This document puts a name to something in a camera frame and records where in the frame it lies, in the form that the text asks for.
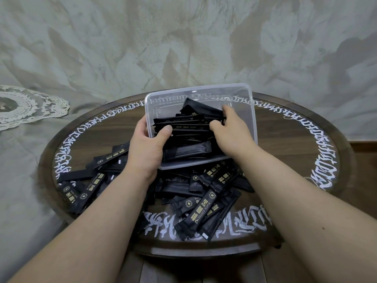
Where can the person's left thumb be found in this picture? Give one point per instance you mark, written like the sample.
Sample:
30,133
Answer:
163,135

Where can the grey leaf-patterned fabric cover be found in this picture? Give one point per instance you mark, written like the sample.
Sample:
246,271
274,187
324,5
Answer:
88,41

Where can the bundle of black sachets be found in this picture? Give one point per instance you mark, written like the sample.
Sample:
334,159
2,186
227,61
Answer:
188,129

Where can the round wooden glass-topped table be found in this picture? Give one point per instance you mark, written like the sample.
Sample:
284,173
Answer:
294,144

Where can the person's right hand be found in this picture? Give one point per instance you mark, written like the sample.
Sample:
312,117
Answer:
235,135

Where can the white lace doily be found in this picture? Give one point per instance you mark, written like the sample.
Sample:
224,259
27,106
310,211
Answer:
32,106

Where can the clear plastic container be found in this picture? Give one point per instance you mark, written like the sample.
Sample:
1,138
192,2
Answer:
200,92

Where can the person's right forearm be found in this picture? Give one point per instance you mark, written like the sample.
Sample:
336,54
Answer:
309,221

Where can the person's left forearm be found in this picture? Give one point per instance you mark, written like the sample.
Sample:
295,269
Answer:
88,232

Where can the pile of black gold-printed sachets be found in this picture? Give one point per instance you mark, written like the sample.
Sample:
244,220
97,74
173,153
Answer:
206,203

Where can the person's right thumb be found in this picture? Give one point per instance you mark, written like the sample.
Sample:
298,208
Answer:
216,129

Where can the person's left hand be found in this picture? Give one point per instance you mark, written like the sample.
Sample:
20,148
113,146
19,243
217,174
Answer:
144,156

